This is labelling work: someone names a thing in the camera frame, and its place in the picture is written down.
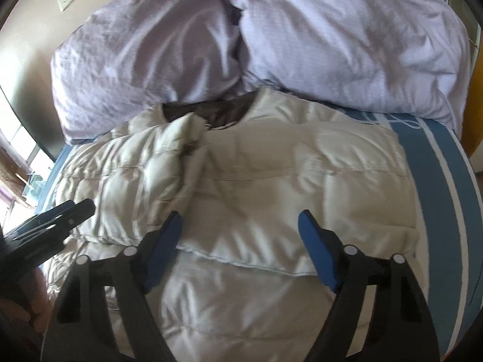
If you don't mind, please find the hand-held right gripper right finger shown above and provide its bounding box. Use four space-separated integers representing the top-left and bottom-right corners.
298 209 440 362

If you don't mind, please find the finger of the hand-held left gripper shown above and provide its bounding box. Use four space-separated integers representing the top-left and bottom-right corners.
5 198 96 243
0 230 68 277

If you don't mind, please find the blue striped bed sheet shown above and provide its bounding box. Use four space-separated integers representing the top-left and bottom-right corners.
36 107 477 362

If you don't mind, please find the window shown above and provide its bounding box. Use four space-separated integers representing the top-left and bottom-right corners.
0 121 57 212

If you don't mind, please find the white puffer jacket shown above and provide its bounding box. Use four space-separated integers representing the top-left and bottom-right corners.
40 87 431 362

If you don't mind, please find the lavender pillow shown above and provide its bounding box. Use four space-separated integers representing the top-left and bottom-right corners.
50 0 250 146

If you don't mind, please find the person's left hand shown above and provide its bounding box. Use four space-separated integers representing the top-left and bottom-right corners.
21 269 51 329

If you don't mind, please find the lavender duvet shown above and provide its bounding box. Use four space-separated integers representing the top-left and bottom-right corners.
224 0 472 134

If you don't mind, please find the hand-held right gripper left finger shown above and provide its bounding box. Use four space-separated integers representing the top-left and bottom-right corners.
41 211 184 362

